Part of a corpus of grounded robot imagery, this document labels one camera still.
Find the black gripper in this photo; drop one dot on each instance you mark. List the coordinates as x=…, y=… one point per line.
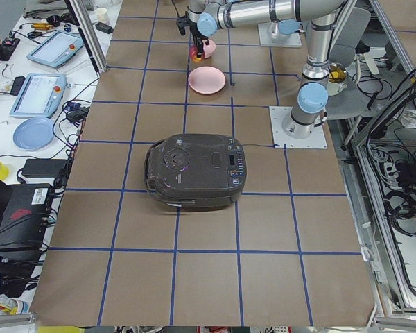
x=196, y=37

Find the red apple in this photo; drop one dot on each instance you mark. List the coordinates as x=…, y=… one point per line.
x=193, y=54

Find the pink bowl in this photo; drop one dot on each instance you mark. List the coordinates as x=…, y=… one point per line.
x=209, y=47

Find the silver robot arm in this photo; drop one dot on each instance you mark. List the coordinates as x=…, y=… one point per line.
x=205, y=18

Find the pink plate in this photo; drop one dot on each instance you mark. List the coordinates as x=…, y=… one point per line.
x=206, y=80

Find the steel bowl on chair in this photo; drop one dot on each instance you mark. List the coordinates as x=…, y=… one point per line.
x=337, y=79

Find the blue plate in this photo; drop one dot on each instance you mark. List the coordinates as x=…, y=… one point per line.
x=34, y=133

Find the dark grey rice cooker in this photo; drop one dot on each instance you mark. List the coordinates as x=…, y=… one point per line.
x=196, y=171

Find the upper teach pendant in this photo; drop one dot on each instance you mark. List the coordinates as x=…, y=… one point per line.
x=57, y=50

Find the teach pendant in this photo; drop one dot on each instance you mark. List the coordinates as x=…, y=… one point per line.
x=57, y=50
x=39, y=96

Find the lower teach pendant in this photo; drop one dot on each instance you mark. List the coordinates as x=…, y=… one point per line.
x=39, y=96

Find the black power adapter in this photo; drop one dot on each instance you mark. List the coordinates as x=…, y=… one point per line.
x=43, y=168

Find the black laptop computer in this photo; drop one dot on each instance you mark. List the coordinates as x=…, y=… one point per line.
x=24, y=213

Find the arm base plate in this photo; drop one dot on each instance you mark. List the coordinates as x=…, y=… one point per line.
x=282, y=34
x=286, y=133

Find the aluminium frame post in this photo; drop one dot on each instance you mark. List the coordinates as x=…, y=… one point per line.
x=86, y=30

